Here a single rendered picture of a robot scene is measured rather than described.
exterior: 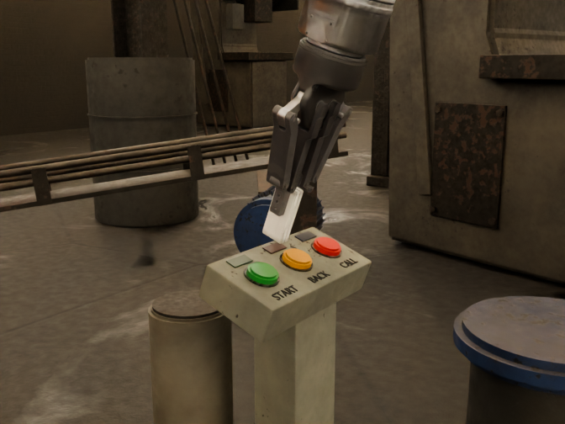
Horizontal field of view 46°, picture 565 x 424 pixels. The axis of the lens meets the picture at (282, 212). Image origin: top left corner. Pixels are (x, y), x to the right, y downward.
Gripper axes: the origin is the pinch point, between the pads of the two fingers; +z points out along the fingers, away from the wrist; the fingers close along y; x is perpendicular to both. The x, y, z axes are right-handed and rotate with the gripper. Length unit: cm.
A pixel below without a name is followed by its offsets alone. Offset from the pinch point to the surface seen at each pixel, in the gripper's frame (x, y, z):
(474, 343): 20.3, -36.8, 21.4
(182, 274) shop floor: -110, -125, 113
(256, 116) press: -437, -607, 213
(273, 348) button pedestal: 3.6, -2.5, 19.2
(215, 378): -3.4, -2.2, 29.5
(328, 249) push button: 0.9, -13.6, 8.3
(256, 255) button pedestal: -3.8, -3.4, 9.2
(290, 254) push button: -0.7, -6.5, 8.1
